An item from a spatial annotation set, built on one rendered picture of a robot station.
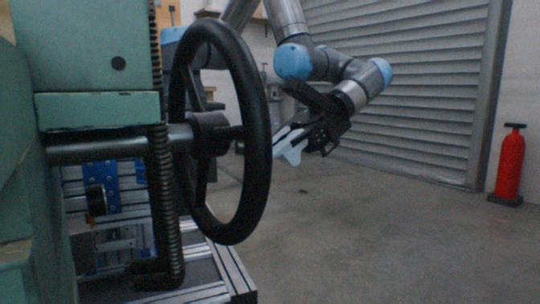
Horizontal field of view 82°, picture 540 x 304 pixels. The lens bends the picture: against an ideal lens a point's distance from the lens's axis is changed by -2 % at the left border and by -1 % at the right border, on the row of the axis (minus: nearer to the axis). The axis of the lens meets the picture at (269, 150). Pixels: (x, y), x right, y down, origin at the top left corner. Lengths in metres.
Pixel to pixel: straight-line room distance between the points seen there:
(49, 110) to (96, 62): 0.06
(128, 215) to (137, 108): 0.76
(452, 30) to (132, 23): 2.94
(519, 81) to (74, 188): 2.84
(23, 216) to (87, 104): 0.13
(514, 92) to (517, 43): 0.35
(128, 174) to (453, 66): 2.68
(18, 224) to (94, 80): 0.16
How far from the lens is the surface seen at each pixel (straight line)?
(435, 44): 3.17
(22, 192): 0.20
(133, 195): 1.02
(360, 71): 0.73
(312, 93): 0.62
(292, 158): 0.61
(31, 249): 0.20
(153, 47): 0.36
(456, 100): 3.07
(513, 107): 2.98
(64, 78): 0.32
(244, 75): 0.30
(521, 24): 3.01
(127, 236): 1.19
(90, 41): 0.32
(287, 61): 0.65
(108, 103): 0.30
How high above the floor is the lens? 0.88
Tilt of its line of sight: 12 degrees down
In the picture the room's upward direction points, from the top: straight up
